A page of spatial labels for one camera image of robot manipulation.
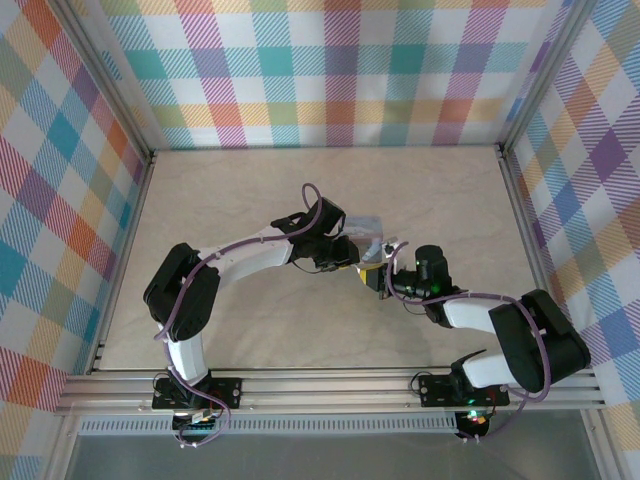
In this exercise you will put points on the blue cartoon tin box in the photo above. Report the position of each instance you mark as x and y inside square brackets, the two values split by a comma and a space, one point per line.
[365, 226]

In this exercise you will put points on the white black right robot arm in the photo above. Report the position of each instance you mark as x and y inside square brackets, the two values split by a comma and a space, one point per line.
[540, 340]

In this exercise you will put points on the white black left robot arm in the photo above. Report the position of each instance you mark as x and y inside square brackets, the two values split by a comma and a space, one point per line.
[180, 290]

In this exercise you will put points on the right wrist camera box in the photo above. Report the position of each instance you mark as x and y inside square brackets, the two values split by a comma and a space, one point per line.
[389, 248]

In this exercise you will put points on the aluminium table side rail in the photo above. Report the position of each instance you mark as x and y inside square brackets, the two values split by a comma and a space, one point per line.
[125, 250]
[533, 250]

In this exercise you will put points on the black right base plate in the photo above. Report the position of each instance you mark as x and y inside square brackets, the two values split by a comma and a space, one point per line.
[435, 390]

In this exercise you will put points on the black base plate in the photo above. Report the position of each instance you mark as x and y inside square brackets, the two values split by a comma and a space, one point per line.
[435, 390]
[225, 392]

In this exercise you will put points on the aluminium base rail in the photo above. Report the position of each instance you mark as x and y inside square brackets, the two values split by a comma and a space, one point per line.
[325, 390]

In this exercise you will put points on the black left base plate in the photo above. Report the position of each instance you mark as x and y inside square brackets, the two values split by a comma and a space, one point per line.
[225, 392]

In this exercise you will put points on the aluminium frame post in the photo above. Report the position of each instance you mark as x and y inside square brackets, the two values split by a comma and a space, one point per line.
[110, 80]
[545, 75]

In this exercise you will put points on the aluminium frame leg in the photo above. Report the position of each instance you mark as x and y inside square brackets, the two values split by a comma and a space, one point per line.
[595, 450]
[62, 450]

